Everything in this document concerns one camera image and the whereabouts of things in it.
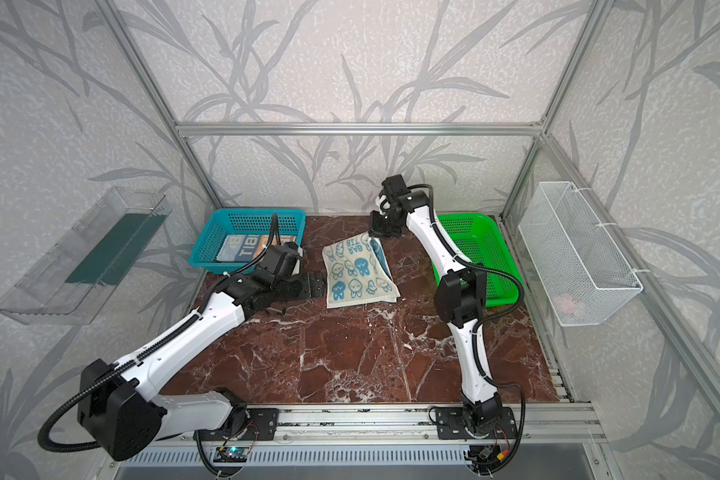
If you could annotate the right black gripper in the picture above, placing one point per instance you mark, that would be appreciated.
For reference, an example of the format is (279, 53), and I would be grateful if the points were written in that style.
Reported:
(384, 218)

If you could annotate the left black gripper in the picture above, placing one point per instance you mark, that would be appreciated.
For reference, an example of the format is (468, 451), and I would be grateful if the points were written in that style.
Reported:
(303, 284)

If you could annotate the blue bunny towel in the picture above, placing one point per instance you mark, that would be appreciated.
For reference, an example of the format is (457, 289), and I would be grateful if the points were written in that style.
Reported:
(358, 273)

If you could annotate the striped multicolour rabbit towel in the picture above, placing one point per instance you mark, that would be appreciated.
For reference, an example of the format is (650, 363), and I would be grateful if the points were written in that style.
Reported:
(241, 248)

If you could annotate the green plastic basket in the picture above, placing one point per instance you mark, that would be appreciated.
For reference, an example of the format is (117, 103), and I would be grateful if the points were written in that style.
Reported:
(480, 240)

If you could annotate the teal plastic basket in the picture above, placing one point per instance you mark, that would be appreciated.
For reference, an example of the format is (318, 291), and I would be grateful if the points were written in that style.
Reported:
(231, 221)

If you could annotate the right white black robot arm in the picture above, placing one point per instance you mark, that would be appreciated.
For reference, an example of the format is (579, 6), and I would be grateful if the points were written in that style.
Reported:
(460, 297)

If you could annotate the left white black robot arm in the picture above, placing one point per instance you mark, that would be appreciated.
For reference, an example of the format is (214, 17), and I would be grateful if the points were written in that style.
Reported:
(120, 406)

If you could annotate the green lit circuit board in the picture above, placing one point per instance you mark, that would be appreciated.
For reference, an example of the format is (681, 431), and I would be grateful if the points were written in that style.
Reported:
(231, 454)

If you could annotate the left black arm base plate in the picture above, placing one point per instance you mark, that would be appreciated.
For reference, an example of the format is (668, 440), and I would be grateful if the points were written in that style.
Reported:
(250, 425)

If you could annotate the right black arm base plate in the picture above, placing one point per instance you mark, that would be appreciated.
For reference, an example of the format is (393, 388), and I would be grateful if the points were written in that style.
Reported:
(451, 425)

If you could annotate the pink item in wire basket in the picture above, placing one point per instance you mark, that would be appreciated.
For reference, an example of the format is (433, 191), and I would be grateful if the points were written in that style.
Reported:
(567, 306)

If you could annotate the white wire mesh basket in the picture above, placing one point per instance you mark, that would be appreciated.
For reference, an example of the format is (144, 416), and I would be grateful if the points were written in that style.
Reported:
(574, 253)

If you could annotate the right wired connector board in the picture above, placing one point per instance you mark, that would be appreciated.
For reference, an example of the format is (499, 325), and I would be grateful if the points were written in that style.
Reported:
(487, 456)

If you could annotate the clear plastic wall shelf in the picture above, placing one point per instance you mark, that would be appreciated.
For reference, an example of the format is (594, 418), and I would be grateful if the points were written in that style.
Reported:
(72, 282)

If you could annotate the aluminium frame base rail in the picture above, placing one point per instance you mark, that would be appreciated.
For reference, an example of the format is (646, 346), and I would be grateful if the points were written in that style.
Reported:
(313, 435)

